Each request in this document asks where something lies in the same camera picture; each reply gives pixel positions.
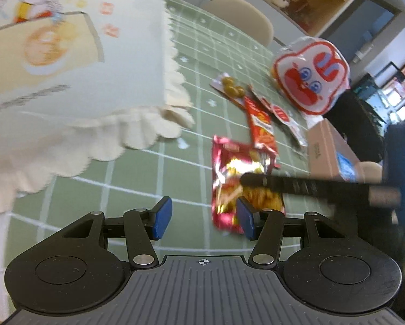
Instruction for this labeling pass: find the wooden display shelf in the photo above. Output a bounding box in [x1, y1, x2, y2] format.
[219, 0, 369, 40]

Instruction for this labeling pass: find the red orange snack packet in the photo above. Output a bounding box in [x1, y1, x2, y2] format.
[244, 96, 279, 154]

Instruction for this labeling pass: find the brown plush toy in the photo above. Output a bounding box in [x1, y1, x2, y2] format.
[287, 0, 313, 25]

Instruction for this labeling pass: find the round red lollipop-shaped packet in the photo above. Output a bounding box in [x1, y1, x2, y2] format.
[270, 103, 308, 147]

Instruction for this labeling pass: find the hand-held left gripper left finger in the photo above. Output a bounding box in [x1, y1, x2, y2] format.
[62, 196, 172, 268]

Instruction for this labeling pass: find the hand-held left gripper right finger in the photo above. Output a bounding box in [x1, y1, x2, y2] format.
[237, 198, 345, 268]

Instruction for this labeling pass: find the cream scalloped frill cloth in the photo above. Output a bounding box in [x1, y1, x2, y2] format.
[0, 54, 195, 212]

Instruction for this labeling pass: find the red white rabbit-shaped bag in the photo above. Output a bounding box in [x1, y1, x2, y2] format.
[272, 37, 351, 116]

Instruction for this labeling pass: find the large red yellow snack packet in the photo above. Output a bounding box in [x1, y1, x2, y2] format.
[211, 135, 286, 235]

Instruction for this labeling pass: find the pink cardboard box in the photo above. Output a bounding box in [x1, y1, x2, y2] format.
[307, 120, 386, 184]

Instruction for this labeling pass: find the green checked tablecloth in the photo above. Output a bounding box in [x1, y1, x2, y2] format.
[6, 0, 325, 265]

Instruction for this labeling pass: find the white printed gift box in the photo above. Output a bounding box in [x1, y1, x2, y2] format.
[0, 0, 166, 117]

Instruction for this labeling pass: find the white wall dispenser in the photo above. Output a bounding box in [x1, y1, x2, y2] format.
[353, 45, 372, 63]

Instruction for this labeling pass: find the black cabinet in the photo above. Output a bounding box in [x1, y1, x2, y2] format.
[326, 91, 388, 163]

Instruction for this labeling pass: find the blue snack packet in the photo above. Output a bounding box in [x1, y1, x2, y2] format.
[336, 152, 359, 182]

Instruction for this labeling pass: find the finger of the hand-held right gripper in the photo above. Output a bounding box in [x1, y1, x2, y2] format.
[239, 173, 401, 208]

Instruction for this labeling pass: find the clear green olive packet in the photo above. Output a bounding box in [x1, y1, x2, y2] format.
[211, 73, 246, 98]

